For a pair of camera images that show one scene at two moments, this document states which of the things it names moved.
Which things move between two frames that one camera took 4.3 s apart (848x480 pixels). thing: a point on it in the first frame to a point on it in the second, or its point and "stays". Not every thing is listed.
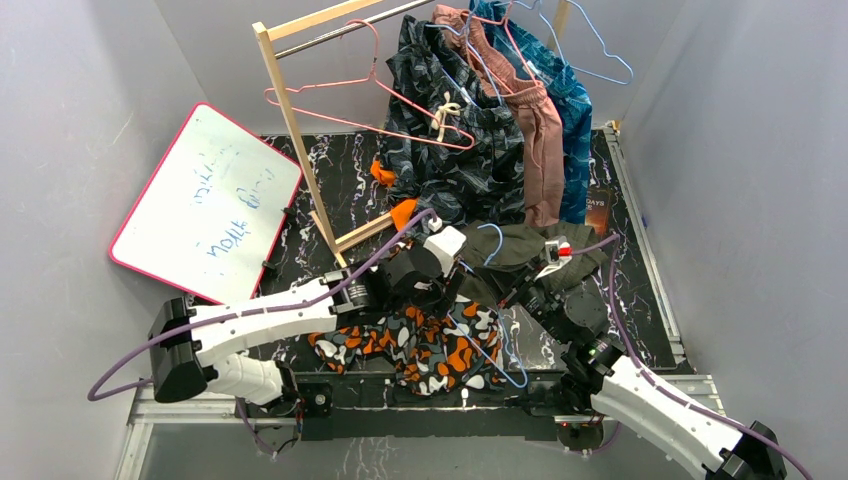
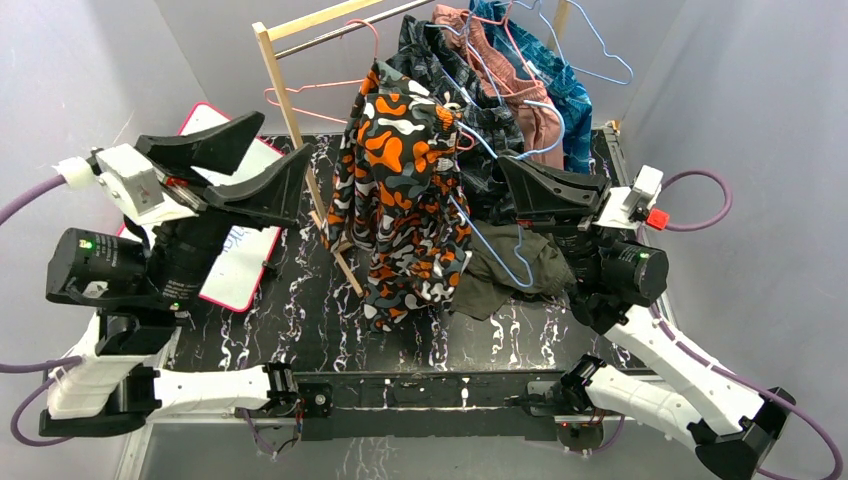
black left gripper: (445, 292) to (273, 194)
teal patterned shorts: (533, 60) stays
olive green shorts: (490, 253) stays
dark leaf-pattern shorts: (453, 143) stays
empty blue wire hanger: (595, 34) stays
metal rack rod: (342, 31) stays
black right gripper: (508, 282) to (561, 200)
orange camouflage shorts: (450, 348) to (396, 185)
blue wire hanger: (489, 257) to (520, 258)
